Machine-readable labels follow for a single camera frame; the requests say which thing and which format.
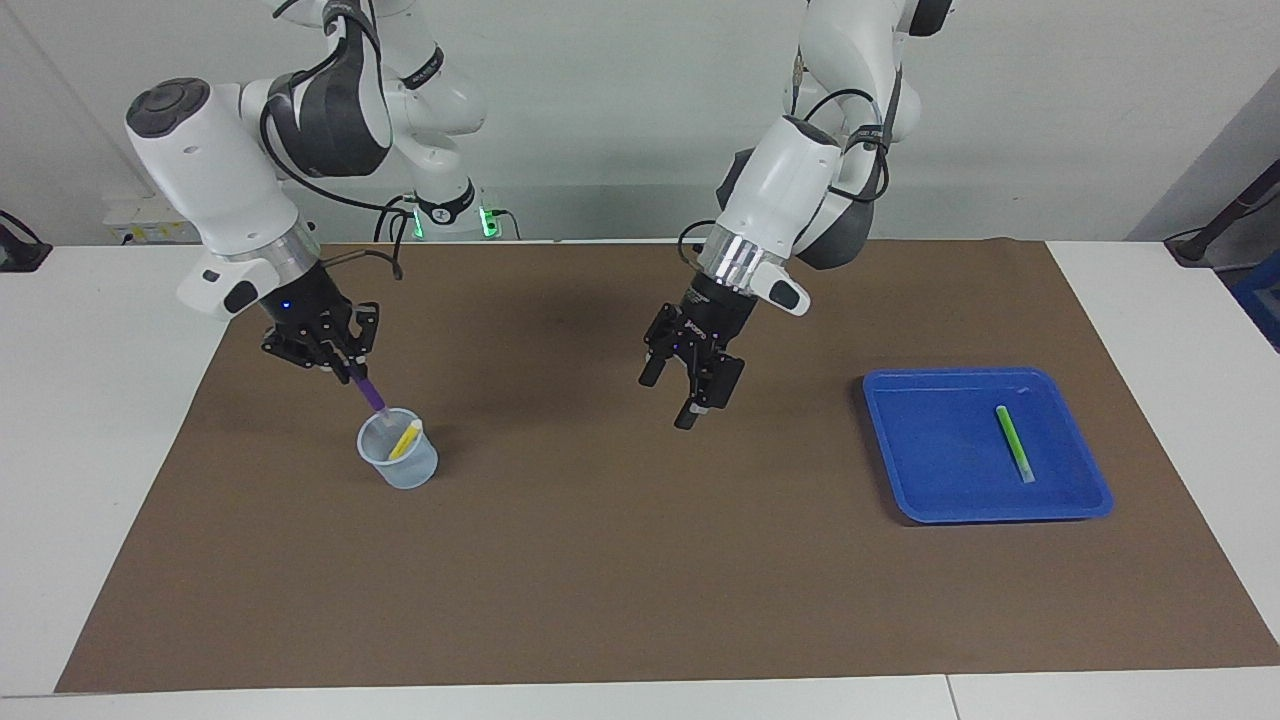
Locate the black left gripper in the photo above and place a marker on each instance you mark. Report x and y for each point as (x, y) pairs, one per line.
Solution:
(710, 330)

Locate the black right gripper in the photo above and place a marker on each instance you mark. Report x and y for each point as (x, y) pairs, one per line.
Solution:
(305, 315)

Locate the purple pen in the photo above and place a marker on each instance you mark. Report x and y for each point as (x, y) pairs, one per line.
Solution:
(372, 395)

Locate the yellow pen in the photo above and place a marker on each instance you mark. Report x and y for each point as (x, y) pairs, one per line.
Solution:
(405, 440)

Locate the green pen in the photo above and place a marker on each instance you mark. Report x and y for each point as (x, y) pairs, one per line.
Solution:
(1015, 445)

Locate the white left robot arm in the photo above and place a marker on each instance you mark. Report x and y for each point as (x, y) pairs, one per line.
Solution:
(790, 190)

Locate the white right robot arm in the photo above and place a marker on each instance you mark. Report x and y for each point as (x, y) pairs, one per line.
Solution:
(210, 170)

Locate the translucent plastic cup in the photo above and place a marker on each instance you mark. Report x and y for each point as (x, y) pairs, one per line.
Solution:
(405, 475)

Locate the brown table mat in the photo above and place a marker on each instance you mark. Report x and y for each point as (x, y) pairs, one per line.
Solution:
(640, 580)

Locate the blue plastic tray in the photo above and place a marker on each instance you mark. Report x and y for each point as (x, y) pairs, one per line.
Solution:
(930, 450)

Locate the black stand foot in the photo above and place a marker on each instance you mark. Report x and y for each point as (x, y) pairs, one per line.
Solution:
(20, 255)

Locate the black tripod leg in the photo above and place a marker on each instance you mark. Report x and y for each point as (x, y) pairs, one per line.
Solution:
(1225, 215)

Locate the blue storage box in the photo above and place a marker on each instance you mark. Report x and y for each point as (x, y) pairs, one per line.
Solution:
(1260, 300)

